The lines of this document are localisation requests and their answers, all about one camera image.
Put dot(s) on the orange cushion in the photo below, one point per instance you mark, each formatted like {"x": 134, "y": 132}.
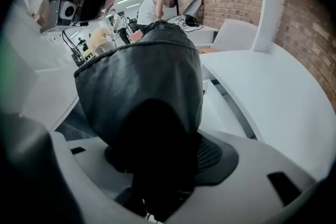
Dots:
{"x": 207, "y": 50}

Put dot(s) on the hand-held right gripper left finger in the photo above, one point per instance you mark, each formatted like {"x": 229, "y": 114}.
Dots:
{"x": 89, "y": 170}

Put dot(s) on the white curved table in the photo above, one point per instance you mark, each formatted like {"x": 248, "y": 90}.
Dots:
{"x": 262, "y": 86}

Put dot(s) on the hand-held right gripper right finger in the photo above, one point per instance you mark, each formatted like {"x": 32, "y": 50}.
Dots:
{"x": 249, "y": 165}

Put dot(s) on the yellow-green plastic object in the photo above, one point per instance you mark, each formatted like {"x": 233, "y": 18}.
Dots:
{"x": 88, "y": 54}

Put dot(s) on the person's left forearm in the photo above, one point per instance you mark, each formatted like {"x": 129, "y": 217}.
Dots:
{"x": 40, "y": 14}

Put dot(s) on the person's blue jeans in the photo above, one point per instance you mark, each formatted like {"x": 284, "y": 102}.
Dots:
{"x": 76, "y": 126}

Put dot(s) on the white plain table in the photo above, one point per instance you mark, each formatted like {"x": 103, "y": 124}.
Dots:
{"x": 202, "y": 34}

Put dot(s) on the grey white office chair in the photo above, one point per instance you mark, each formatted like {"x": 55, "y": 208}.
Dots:
{"x": 236, "y": 34}

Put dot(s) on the person's white shirt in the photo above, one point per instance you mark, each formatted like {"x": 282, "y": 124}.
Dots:
{"x": 26, "y": 44}

